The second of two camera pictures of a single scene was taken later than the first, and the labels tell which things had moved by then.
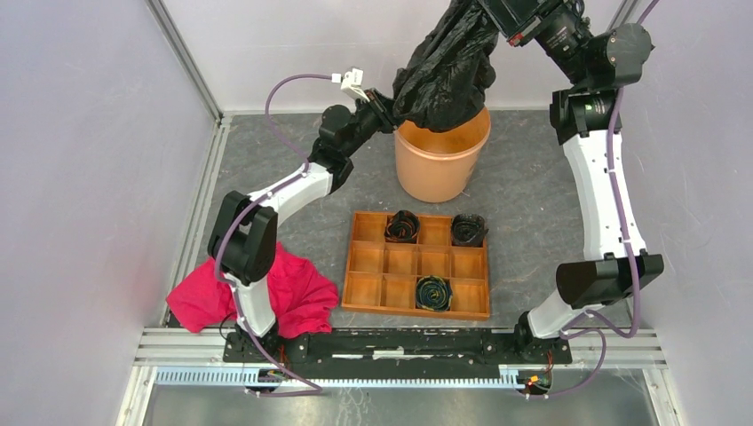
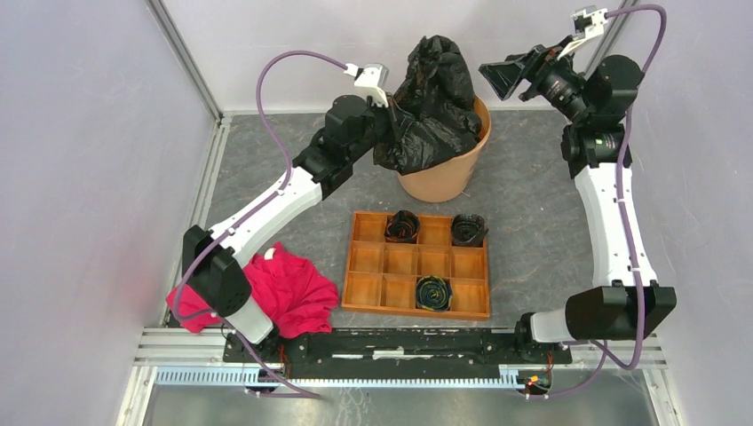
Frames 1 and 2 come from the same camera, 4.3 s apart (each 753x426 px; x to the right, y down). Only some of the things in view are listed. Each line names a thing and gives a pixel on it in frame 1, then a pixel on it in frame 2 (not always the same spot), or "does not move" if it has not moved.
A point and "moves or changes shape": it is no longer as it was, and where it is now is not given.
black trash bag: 444,83 moves or changes shape
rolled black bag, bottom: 433,293 does not move
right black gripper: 522,19 -> 535,66
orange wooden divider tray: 382,276 does not move
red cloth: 302,298 does not move
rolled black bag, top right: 468,229 does not move
